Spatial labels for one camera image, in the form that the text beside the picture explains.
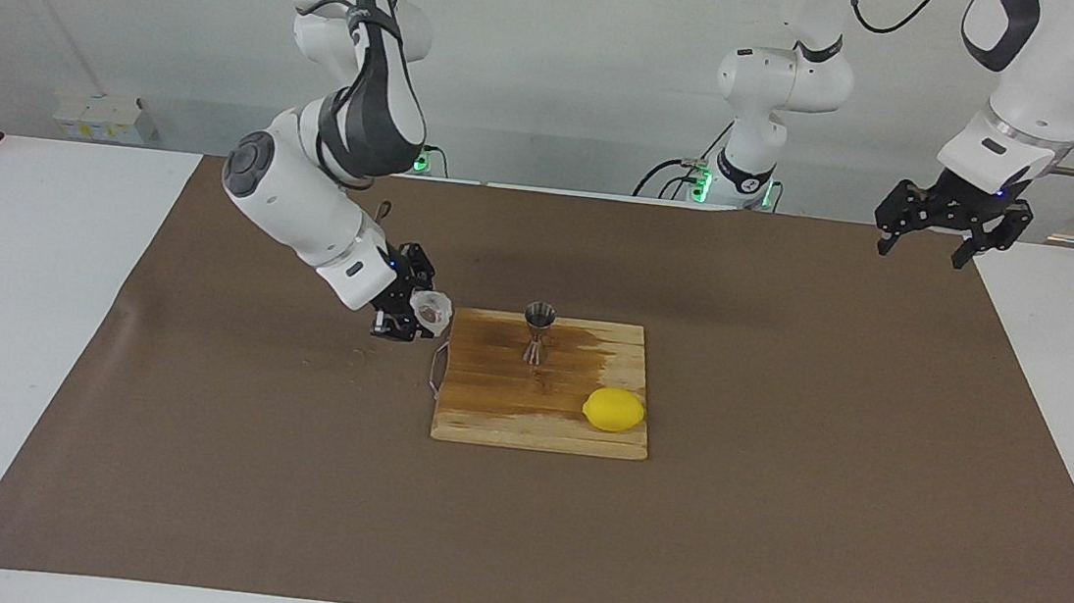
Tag clear plastic cup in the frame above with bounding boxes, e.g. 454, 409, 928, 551
406, 289, 456, 339

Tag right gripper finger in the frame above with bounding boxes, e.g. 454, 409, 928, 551
370, 310, 440, 348
403, 241, 443, 293

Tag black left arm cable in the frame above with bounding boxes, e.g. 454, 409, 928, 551
829, 0, 1074, 178

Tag brown paper table mat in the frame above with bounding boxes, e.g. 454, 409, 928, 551
0, 134, 1074, 603

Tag metal jigger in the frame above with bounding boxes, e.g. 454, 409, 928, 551
519, 300, 558, 369

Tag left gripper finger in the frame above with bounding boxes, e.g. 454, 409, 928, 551
871, 177, 941, 263
950, 197, 1036, 278

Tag black base cable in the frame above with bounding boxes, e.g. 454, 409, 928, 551
633, 113, 735, 207

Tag yellow lemon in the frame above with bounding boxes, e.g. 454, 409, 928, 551
581, 384, 649, 437

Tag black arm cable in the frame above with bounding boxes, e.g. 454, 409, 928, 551
275, 0, 417, 227
829, 0, 1074, 178

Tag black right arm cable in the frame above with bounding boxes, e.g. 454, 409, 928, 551
275, 0, 417, 227

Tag white boxes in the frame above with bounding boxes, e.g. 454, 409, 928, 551
50, 90, 163, 148

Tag wooden cutting board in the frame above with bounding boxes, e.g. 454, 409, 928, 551
423, 305, 662, 463

